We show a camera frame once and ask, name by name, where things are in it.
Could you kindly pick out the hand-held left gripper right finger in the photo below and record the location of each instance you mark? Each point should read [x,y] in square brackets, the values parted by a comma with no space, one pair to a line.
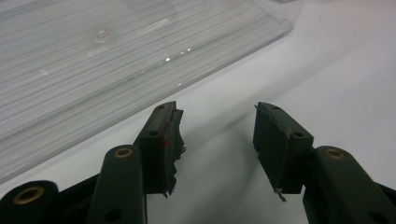
[277,146]

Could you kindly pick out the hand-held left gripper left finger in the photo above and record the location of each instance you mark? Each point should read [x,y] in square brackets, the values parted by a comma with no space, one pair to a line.
[155,146]

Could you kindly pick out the clear plastic container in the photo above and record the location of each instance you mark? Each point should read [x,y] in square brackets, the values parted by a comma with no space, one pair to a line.
[93,62]

